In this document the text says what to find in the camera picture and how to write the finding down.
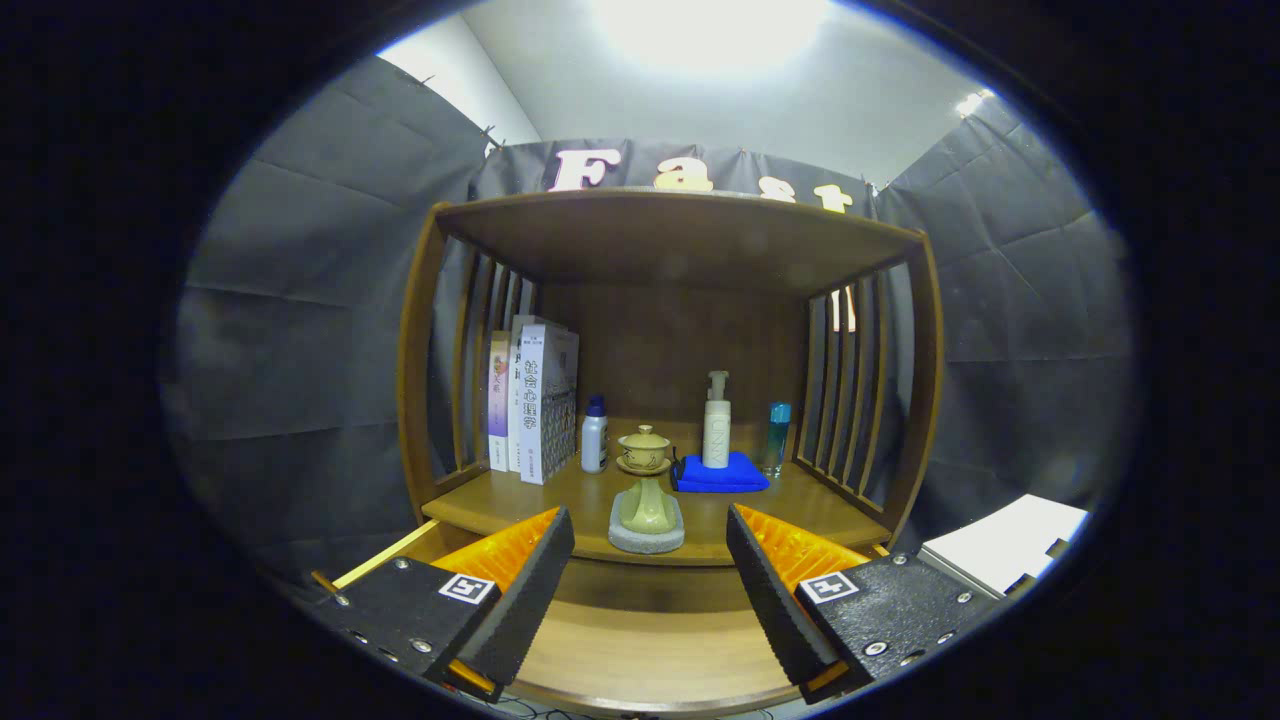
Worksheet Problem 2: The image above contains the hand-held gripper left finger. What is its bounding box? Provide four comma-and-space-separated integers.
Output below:
300, 506, 577, 704

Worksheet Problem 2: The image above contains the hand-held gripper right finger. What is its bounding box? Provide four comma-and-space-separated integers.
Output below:
724, 504, 1001, 706

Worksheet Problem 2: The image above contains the brown wooden drawer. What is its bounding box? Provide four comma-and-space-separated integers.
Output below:
310, 520, 893, 716

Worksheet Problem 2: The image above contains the green handled scrub brush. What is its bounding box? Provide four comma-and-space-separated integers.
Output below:
608, 476, 687, 555

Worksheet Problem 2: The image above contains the wooden countertop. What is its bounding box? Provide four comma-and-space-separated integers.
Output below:
422, 420, 893, 568

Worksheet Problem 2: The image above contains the brown wooden cabinet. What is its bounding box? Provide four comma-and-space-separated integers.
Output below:
397, 188, 946, 566

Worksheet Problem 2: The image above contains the blue folded cloth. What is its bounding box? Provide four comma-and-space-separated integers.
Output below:
670, 452, 771, 494

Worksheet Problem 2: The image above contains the blue transparent bottle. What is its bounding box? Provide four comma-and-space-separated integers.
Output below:
766, 402, 792, 476

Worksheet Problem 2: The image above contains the white bottle blue cap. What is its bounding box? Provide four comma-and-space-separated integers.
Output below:
581, 395, 610, 474

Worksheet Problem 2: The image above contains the thick white patterned book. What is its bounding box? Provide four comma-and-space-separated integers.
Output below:
518, 322, 581, 486

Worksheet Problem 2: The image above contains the white pump bottle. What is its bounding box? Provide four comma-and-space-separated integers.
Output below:
702, 371, 732, 469

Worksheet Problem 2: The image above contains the thin white book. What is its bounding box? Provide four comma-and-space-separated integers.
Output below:
507, 315, 541, 475

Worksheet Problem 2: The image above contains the yellow lidded teacup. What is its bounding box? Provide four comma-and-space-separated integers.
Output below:
615, 425, 674, 476

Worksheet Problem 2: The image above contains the purple book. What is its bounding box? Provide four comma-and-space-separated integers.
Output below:
487, 331, 513, 473

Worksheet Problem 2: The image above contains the black backdrop cloth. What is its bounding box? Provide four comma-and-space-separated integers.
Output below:
165, 55, 1136, 581

